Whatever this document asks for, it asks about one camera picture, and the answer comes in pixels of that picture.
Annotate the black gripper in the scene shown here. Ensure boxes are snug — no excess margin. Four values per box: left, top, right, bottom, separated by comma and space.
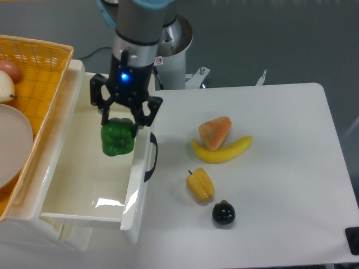
90, 54, 163, 138

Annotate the green bell pepper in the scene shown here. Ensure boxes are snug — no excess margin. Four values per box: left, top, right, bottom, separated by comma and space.
101, 118, 135, 156

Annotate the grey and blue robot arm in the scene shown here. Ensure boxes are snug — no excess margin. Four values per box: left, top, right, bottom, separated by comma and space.
90, 1, 174, 137

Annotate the white upper drawer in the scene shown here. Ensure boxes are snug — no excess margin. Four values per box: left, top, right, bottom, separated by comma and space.
40, 73, 153, 244

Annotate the yellow bell pepper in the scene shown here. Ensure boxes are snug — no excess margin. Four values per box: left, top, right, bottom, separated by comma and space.
186, 168, 215, 202

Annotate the white drawer cabinet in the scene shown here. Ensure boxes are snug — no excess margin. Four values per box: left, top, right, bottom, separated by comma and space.
1, 60, 93, 251

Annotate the orange woven basket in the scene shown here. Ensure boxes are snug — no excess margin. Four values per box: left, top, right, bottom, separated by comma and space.
1, 35, 74, 221

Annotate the orange papaya slice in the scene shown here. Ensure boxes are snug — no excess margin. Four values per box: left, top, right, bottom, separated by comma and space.
199, 117, 232, 151

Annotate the beige plate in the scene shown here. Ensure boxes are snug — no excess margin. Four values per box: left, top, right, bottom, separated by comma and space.
1, 104, 33, 187

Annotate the white pear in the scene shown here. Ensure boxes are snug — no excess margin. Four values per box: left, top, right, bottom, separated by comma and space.
0, 71, 17, 103

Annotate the yellow banana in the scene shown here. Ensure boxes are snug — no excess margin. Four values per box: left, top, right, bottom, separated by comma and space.
191, 136, 253, 164

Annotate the dark purple mangosteen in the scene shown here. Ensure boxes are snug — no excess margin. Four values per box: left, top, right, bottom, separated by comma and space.
212, 200, 236, 225

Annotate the black object at table edge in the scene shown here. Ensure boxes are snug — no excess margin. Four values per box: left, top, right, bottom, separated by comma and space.
345, 226, 359, 256

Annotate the black cable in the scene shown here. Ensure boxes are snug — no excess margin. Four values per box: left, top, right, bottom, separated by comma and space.
79, 47, 114, 60

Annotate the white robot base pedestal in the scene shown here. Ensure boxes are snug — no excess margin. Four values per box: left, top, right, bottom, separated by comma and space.
155, 15, 193, 90

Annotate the white table bracket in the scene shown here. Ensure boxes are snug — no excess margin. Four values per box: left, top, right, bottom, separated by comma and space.
185, 66, 210, 89

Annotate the dark drawer handle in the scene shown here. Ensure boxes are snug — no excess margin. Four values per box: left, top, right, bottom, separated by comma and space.
144, 133, 158, 183

